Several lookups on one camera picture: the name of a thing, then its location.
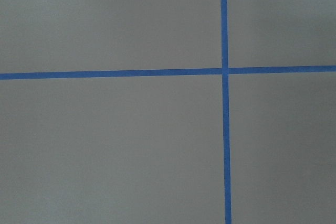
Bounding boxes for blue tape line lengthwise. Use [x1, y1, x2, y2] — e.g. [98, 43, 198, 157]
[220, 0, 232, 223]

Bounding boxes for blue tape line crosswise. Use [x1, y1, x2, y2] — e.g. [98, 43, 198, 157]
[1, 65, 335, 80]

